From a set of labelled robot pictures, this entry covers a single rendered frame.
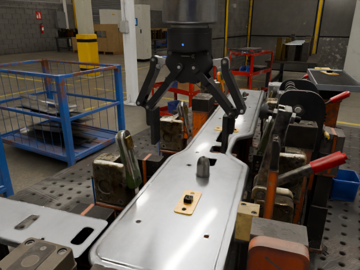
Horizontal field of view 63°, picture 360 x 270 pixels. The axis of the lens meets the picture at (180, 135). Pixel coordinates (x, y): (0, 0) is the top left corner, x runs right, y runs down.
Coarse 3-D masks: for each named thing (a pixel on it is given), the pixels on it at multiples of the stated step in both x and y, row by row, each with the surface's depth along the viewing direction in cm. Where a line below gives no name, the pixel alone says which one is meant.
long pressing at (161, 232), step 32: (256, 96) 148; (192, 160) 79; (224, 160) 79; (160, 192) 64; (224, 192) 64; (128, 224) 54; (160, 224) 54; (192, 224) 54; (224, 224) 54; (96, 256) 47; (128, 256) 46; (160, 256) 46; (192, 256) 46; (224, 256) 46
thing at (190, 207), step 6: (186, 192) 63; (192, 192) 63; (198, 192) 63; (180, 198) 61; (186, 198) 59; (192, 198) 60; (198, 198) 61; (180, 204) 59; (186, 204) 59; (192, 204) 59; (174, 210) 57; (180, 210) 57; (186, 210) 57; (192, 210) 57
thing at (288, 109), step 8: (264, 104) 48; (280, 104) 49; (264, 112) 48; (272, 112) 48; (280, 112) 47; (288, 112) 46; (280, 120) 47; (288, 120) 47; (296, 120) 48; (272, 128) 51; (280, 128) 47; (272, 136) 48; (280, 136) 48; (264, 160) 50; (264, 168) 51; (264, 176) 51; (256, 184) 52; (264, 184) 52
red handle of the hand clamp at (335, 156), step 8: (336, 152) 48; (320, 160) 48; (328, 160) 48; (336, 160) 47; (344, 160) 47; (304, 168) 50; (312, 168) 49; (320, 168) 48; (328, 168) 48; (280, 176) 52; (288, 176) 51; (296, 176) 50; (304, 176) 50; (280, 184) 52
